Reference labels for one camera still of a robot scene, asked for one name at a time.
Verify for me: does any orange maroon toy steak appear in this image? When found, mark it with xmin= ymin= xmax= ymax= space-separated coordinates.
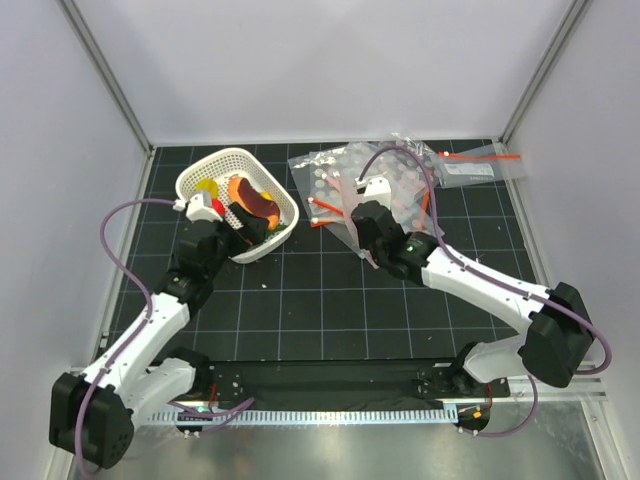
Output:
xmin=228 ymin=176 xmax=280 ymax=231

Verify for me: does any pink zipper clear bag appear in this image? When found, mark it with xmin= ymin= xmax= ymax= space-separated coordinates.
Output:
xmin=322 ymin=169 xmax=376 ymax=269

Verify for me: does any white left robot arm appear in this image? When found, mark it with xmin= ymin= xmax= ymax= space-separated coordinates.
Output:
xmin=49 ymin=195 xmax=247 ymax=478

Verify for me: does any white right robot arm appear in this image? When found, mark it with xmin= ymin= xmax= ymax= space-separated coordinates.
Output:
xmin=351 ymin=201 xmax=594 ymax=396

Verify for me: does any orange zipper clear bag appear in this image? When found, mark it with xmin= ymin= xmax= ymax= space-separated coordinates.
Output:
xmin=306 ymin=195 xmax=435 ymax=253

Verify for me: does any pink dotted zip bag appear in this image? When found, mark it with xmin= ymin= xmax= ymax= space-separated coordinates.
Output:
xmin=304 ymin=142 xmax=438 ymax=237

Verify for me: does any far labelled orange zip bag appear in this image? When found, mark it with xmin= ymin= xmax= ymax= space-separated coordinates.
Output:
xmin=428 ymin=142 xmax=527 ymax=188

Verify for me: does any green toy chili pepper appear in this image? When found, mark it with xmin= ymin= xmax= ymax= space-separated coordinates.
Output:
xmin=266 ymin=224 xmax=288 ymax=238

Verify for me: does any red toy strawberry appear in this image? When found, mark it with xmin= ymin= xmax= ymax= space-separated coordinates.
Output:
xmin=212 ymin=199 xmax=225 ymax=216

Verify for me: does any white perforated plastic basket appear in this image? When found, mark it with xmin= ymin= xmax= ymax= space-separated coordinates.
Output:
xmin=175 ymin=148 xmax=300 ymax=264

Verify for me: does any yellow toy lemon slice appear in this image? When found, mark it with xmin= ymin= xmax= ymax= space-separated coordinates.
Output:
xmin=195 ymin=178 xmax=219 ymax=198

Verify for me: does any black cutting mat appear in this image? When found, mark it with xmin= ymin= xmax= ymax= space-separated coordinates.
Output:
xmin=99 ymin=143 xmax=544 ymax=361

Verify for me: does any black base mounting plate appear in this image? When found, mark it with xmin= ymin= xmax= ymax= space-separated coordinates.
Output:
xmin=178 ymin=359 xmax=510 ymax=412

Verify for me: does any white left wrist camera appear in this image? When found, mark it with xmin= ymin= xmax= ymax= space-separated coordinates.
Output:
xmin=172 ymin=192 xmax=224 ymax=222

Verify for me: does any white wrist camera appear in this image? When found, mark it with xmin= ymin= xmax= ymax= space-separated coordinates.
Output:
xmin=354 ymin=175 xmax=392 ymax=209
xmin=172 ymin=192 xmax=224 ymax=222

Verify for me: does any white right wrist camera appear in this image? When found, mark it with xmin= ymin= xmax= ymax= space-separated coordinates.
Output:
xmin=354 ymin=175 xmax=392 ymax=209

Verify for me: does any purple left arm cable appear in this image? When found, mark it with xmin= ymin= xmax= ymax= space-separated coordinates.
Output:
xmin=74 ymin=198 xmax=256 ymax=476

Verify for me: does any slotted metal cable duct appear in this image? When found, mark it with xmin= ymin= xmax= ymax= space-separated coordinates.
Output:
xmin=141 ymin=404 xmax=458 ymax=427

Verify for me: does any left aluminium frame post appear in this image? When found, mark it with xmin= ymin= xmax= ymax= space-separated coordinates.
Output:
xmin=54 ymin=0 xmax=154 ymax=156

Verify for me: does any aluminium frame post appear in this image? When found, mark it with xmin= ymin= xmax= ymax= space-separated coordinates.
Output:
xmin=54 ymin=0 xmax=154 ymax=156
xmin=498 ymin=0 xmax=591 ymax=146

